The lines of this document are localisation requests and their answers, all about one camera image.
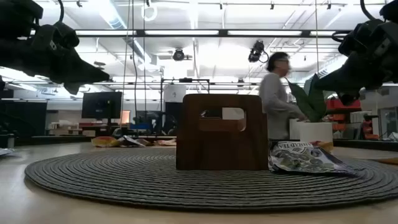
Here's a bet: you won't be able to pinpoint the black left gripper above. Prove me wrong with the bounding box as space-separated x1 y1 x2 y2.
0 22 110 96

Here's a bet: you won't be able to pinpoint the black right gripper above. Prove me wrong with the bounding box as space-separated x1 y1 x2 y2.
314 18 398 106

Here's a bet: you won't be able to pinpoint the orange tea packet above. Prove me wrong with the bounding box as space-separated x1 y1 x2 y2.
91 136 121 148
376 157 398 166
310 140 334 154

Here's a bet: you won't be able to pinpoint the beige vanilla cinnamon tea packet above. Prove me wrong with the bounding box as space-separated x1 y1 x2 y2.
136 138 177 147

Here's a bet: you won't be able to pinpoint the wooden tea organizer box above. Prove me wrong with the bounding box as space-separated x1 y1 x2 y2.
175 93 270 171

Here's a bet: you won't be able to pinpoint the red storage bins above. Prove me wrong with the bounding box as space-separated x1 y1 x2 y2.
325 98 362 110

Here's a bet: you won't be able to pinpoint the black computer monitor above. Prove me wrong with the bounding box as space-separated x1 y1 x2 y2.
81 91 123 134

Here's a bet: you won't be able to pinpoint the green potted plant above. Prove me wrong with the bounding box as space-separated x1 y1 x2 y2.
285 73 336 123

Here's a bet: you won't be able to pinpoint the white plant pot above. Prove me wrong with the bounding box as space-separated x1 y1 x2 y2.
298 121 334 144

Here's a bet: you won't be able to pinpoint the white cylindrical bin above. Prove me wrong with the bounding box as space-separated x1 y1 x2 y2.
289 118 304 141

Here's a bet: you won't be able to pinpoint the person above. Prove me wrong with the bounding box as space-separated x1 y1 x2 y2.
258 52 308 141

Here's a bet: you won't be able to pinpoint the dark cabinet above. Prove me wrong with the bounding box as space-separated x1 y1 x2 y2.
0 88 48 138

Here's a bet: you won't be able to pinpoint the white panel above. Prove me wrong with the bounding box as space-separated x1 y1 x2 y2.
164 84 187 103

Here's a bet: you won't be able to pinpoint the round black ceiling lamp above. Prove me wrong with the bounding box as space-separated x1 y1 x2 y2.
172 48 187 62

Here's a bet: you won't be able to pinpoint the overhead LED light bar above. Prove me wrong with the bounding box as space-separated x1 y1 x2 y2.
29 29 354 39

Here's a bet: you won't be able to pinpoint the round grey woven placemat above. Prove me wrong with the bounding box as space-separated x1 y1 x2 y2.
24 148 398 212

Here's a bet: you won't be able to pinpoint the hanging black cable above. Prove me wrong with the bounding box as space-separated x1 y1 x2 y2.
314 0 320 75
131 0 139 125

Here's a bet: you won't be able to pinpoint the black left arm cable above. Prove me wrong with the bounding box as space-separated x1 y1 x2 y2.
55 0 65 25

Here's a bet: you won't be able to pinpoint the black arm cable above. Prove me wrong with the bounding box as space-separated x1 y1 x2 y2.
55 0 65 25
359 0 377 21

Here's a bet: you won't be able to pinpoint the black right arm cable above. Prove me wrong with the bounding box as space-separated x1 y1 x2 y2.
359 0 377 21

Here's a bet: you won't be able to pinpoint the black background frame stand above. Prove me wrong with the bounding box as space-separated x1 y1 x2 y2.
160 78 211 138

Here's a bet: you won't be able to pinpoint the black ceiling camera with cable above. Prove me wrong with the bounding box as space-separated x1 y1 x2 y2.
248 40 270 64

